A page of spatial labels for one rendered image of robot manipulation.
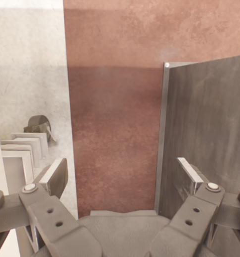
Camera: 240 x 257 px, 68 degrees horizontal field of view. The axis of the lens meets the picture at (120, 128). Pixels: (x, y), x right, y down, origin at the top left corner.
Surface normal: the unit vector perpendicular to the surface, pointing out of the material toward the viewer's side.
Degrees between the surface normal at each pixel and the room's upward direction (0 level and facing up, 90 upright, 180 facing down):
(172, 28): 0
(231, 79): 90
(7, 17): 0
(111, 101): 0
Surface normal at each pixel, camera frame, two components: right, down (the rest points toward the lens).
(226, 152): -1.00, 0.00
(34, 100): 0.02, 0.27
